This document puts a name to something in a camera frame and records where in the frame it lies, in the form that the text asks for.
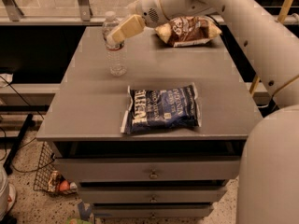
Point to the top grey drawer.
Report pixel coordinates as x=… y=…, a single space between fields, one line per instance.
x=147 y=170

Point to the black metal frame leg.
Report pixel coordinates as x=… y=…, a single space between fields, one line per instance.
x=16 y=142

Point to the grey drawer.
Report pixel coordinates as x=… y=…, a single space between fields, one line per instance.
x=147 y=170
x=152 y=211
x=189 y=194

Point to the clear plastic water bottle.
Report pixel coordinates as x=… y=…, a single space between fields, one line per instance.
x=115 y=53

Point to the bottom grey drawer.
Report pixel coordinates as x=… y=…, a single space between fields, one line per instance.
x=152 y=211

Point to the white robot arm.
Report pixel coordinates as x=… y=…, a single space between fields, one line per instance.
x=269 y=169

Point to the middle grey drawer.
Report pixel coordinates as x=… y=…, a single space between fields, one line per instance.
x=189 y=194

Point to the snack packets in basket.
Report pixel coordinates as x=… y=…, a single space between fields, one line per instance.
x=59 y=185

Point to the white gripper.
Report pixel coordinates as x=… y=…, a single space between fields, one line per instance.
x=149 y=11

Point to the brown chip bag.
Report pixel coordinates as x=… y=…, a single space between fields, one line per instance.
x=187 y=31

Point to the blue chip bag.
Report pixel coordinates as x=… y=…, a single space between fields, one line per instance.
x=149 y=110

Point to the grey metal railing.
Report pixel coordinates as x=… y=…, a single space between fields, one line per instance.
x=59 y=12

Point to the black wire basket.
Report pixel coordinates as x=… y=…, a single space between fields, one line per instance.
x=44 y=168

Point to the white container at left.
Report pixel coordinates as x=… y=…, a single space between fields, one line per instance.
x=7 y=198

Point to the grey drawer cabinet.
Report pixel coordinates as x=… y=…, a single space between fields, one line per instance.
x=160 y=141

